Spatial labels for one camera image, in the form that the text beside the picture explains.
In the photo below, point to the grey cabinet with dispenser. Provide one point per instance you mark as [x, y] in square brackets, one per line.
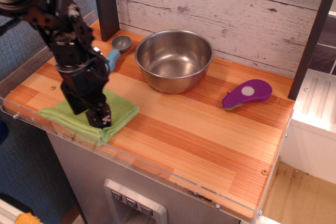
[108, 191]

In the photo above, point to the yellow object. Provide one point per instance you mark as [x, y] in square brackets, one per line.
[27, 218]

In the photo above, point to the dark vertical post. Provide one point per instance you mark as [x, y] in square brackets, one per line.
[108, 18]
[312, 41]

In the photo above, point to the stainless steel bowl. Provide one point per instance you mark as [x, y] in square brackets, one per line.
[174, 61]

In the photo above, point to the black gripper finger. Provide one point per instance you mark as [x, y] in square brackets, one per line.
[99, 117]
[75, 103]

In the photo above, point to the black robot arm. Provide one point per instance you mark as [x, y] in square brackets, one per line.
[55, 20]

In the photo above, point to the dark left vertical post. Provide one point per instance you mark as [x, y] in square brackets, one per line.
[108, 18]

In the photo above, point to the blue handled grey scoop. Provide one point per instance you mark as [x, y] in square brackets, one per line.
[120, 45]

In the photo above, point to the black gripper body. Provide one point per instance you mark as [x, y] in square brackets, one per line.
[83, 71]

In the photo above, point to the green towel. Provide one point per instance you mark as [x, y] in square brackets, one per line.
[123, 111]

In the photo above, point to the clear acrylic table guard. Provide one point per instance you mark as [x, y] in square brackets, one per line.
[220, 157]

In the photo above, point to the purple toy eggplant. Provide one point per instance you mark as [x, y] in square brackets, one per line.
[254, 90]

